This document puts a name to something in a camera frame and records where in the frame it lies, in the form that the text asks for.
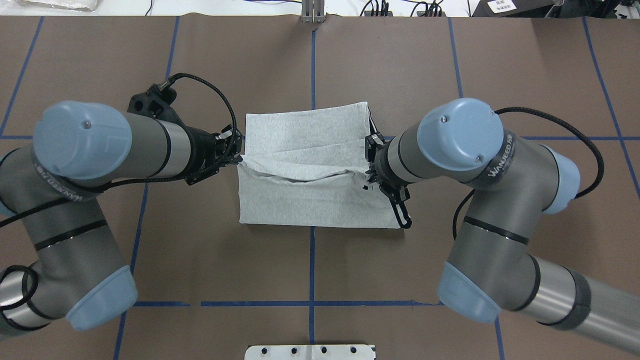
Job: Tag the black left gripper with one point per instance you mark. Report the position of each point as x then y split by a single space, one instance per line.
201 143

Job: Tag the aluminium frame post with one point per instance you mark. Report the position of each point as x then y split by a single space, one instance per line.
313 11

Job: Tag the clear plastic bag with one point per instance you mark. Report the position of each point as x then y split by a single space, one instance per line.
77 5

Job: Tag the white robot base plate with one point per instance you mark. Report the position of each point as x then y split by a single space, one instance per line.
311 352

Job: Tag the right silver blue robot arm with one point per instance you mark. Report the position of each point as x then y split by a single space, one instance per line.
513 181

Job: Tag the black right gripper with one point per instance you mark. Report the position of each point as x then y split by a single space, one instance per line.
379 163

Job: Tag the grey cartoon print t-shirt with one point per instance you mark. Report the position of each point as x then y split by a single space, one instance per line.
309 168

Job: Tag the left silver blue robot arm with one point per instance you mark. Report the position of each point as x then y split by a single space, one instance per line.
80 150

